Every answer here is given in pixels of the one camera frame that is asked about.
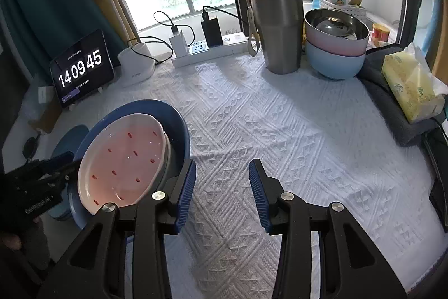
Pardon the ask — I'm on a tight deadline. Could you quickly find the black round cable device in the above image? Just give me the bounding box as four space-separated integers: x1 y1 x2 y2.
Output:
22 134 40 162

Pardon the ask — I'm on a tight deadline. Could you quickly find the red yellow can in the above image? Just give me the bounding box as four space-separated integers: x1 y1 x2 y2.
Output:
371 23 390 47

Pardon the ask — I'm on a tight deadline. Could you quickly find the yellow tissue pack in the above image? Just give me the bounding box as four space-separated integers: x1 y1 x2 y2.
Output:
381 43 447 124

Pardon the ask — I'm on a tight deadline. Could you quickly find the white bowl pink inside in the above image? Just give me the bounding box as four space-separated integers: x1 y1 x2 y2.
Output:
78 113 175 215

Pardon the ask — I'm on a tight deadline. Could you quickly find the dark grey folded cloth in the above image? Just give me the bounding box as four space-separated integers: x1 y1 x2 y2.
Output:
357 44 447 147

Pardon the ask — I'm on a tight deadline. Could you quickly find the white power strip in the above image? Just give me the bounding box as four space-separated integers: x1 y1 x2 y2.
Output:
171 32 248 68

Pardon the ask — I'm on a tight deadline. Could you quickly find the white textured tablecloth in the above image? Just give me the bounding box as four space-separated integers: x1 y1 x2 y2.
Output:
3 52 448 299

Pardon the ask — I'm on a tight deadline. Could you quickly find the steel inner bowl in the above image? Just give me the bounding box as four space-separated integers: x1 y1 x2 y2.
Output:
305 8 370 40

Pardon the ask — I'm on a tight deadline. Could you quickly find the small white box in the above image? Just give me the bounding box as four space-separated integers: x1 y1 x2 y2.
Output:
38 86 54 104

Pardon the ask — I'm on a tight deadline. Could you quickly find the black power adapter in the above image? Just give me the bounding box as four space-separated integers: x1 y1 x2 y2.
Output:
201 11 223 48

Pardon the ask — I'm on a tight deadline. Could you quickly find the cardboard box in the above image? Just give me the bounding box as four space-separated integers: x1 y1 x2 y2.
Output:
28 96 62 134

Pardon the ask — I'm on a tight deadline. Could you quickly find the white charger plug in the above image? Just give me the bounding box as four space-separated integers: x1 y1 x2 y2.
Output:
169 26 188 58

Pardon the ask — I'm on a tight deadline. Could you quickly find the pink small bowl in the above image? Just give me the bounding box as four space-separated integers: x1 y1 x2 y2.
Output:
305 23 370 56

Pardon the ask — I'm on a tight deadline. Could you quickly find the light blue small bowl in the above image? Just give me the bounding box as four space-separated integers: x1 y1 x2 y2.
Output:
305 41 365 80

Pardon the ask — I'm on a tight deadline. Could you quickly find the steel travel tumbler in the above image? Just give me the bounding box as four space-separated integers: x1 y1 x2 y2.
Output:
246 0 304 74

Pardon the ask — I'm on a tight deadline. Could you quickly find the large light blue plate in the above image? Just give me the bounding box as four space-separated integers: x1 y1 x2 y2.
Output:
45 124 90 222

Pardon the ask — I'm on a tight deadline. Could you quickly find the tablet showing clock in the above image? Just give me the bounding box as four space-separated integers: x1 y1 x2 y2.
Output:
49 30 115 108

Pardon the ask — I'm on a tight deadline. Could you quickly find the left hand dark glove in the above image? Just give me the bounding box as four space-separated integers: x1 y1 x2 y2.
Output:
1 217 51 281

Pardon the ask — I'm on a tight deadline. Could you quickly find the dark blue bowl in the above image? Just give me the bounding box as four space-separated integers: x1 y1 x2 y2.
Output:
68 99 191 228

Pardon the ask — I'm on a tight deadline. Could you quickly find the white plastic basket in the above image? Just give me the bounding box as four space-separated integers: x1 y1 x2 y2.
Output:
319 0 367 21

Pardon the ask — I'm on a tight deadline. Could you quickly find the white lamp base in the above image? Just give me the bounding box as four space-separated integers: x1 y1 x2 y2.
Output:
118 43 156 87

